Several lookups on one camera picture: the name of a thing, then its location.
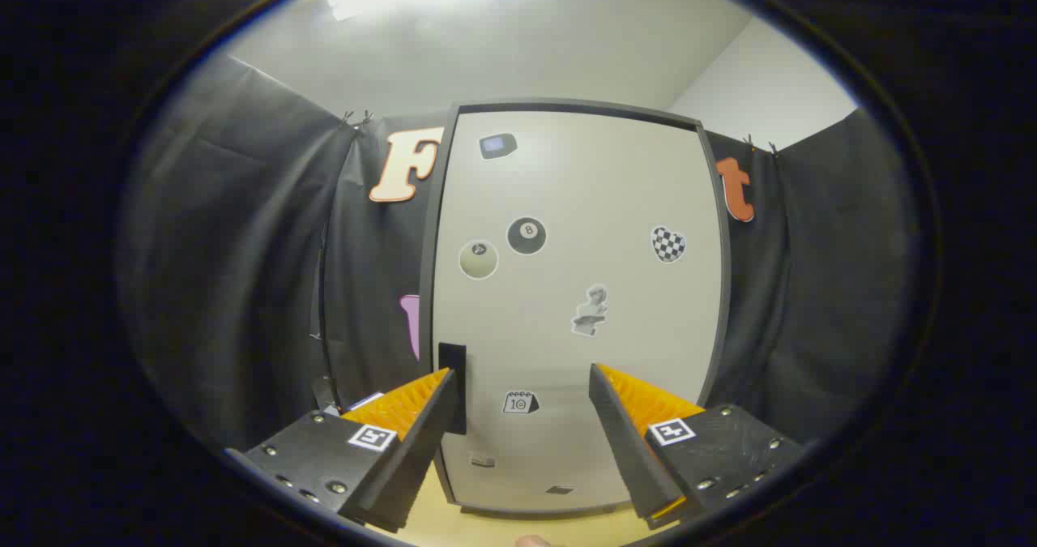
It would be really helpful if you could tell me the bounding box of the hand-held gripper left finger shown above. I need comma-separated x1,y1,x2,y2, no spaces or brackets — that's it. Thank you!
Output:
225,366,459,534

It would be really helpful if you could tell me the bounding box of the black backdrop cloth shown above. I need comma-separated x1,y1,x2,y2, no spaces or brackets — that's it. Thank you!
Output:
122,53,920,459

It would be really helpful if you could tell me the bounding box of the black door handle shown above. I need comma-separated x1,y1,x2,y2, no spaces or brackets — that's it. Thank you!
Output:
438,342,468,436

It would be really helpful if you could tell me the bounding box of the dark grey cabinet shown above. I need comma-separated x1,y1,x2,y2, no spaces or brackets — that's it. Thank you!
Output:
417,99,732,519

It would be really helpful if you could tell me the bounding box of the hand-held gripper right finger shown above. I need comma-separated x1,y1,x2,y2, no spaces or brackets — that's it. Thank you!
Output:
589,363,807,530

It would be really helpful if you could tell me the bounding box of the white cabinet door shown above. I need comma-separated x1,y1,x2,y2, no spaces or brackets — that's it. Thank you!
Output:
432,109,724,511

